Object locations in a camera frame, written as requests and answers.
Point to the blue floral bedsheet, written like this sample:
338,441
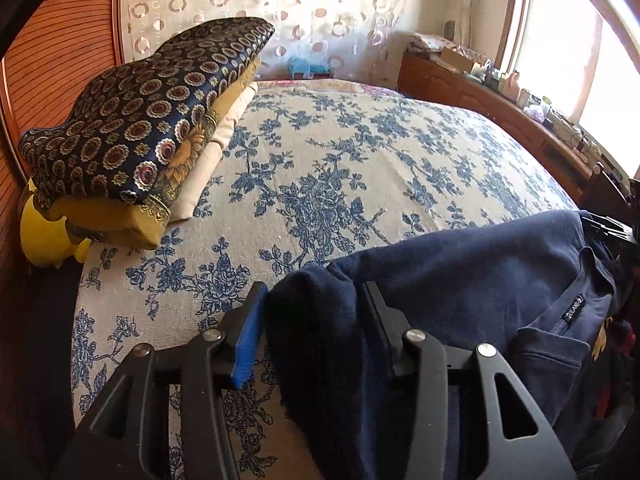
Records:
325,170

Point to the circle-patterned sheer curtain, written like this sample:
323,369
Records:
310,10

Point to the cream folded quilt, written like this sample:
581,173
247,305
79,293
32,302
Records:
225,130

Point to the yellow plush pillow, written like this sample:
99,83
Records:
45,235

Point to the wooden low cabinet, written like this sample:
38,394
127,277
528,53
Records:
475,105

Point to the wooden slatted wardrobe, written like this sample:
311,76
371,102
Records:
60,25

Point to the folded patterned cloth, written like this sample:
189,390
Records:
425,42

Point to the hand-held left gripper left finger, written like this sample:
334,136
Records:
250,340

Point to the dark circle-patterned cushion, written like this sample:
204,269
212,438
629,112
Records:
140,110

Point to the pink bottle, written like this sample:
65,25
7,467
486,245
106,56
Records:
510,85

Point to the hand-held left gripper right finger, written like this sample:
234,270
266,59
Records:
387,330

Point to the window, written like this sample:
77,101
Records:
560,60

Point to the blue plastic bag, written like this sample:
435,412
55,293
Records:
300,67

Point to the pink floral blanket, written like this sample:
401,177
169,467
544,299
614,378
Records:
350,87

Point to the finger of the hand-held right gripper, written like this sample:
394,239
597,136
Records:
607,235

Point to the navy blue t-shirt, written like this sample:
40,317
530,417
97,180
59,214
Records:
475,280

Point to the cardboard box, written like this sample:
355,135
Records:
457,59

